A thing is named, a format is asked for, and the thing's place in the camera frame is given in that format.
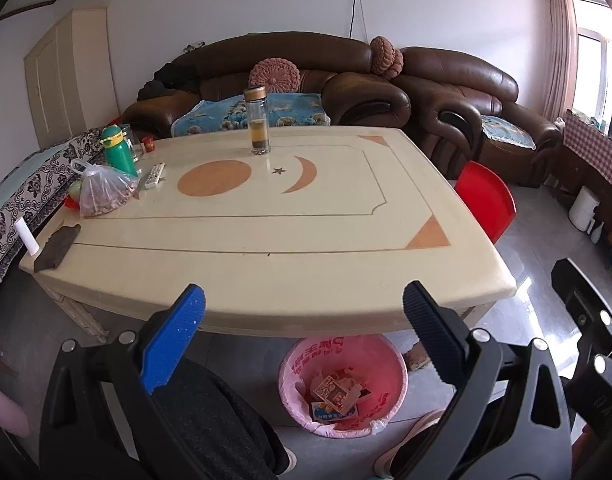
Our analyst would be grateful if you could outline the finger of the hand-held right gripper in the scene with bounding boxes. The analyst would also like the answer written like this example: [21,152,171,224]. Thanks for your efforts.
[551,258,612,428]

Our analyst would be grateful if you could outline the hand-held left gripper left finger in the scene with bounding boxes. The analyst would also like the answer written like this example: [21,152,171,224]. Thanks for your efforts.
[38,284,207,480]

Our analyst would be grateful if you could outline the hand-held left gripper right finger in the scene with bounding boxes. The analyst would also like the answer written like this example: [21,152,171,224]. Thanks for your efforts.
[386,280,577,480]

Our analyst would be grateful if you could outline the pink bin with pink liner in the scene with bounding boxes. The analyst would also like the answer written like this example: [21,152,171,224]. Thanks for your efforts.
[277,335,408,440]

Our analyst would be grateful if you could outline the red patterned box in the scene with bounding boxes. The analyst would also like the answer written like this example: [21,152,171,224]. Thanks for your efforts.
[311,372,372,416]

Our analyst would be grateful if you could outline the blue and white box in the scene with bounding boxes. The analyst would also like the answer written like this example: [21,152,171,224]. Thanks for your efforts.
[311,400,359,423]

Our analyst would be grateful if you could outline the tan slipper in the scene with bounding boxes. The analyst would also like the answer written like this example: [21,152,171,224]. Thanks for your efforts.
[402,342,432,372]

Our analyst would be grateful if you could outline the person's right shoe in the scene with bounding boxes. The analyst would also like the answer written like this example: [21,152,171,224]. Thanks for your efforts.
[373,407,447,480]

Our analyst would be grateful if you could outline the person's shoe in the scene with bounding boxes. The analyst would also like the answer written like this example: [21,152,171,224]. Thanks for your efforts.
[273,447,297,476]
[373,407,447,480]

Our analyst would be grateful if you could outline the white round appliance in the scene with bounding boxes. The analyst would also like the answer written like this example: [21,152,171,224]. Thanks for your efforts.
[568,186,602,233]

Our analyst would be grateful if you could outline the red plastic stool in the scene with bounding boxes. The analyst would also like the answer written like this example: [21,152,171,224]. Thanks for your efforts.
[453,161,517,245]

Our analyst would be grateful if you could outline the plastic bag of nuts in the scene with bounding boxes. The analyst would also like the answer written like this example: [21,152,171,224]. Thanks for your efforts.
[71,158,141,218]

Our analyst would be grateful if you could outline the white remote control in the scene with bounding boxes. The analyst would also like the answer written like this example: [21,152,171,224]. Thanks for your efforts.
[144,162,166,190]

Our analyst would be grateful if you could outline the person's left shoe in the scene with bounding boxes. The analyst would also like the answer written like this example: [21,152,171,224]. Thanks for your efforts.
[273,447,297,476]

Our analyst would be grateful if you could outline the white paper roll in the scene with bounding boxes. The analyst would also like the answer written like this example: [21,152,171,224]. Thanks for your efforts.
[15,219,41,258]

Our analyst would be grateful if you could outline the red checkered cloth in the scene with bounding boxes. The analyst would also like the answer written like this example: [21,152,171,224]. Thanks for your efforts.
[563,111,612,196]

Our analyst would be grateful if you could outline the pink cloth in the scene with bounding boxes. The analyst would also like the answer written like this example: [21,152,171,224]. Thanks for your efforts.
[0,390,29,438]

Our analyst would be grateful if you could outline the green thermos bottle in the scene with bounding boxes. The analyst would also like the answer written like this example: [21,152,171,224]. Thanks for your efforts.
[101,124,139,177]

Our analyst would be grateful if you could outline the clear glass cup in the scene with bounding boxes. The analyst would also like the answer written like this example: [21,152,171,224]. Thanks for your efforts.
[121,124,144,161]

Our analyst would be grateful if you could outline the blue armchair seat cover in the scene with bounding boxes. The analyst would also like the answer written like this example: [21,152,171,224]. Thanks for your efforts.
[480,115,537,151]

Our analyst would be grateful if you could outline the floral patterned bed cover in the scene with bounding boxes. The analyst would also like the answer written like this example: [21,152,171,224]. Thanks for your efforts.
[0,127,109,321]

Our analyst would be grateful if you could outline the glass tea bottle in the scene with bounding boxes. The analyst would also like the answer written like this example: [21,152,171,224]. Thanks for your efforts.
[243,86,269,156]

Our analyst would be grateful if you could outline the blue patterned sofa cover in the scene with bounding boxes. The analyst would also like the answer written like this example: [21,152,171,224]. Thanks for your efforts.
[172,92,332,137]

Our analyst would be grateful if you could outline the window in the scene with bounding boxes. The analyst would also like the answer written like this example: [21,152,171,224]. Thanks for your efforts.
[571,0,612,136]

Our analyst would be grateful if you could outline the brown leather armchair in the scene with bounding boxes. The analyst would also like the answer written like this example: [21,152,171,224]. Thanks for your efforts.
[391,46,563,188]

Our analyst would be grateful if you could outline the black clothes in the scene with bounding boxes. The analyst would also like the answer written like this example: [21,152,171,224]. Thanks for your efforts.
[137,57,202,101]

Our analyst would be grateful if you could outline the pink curtain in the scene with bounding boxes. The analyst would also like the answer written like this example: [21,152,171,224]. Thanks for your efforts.
[542,0,579,123]

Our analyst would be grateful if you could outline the pink round cushion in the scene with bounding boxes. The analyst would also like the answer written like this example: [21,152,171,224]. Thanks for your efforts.
[249,56,302,95]
[369,36,403,80]

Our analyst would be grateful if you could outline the cream wardrobe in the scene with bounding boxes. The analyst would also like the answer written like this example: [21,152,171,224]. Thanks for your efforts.
[24,8,122,150]

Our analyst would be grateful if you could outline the brown leather sofa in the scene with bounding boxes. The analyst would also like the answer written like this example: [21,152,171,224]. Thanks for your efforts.
[122,31,412,140]

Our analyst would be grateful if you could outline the black wall cable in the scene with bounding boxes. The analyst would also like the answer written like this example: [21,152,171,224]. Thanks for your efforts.
[348,0,369,43]

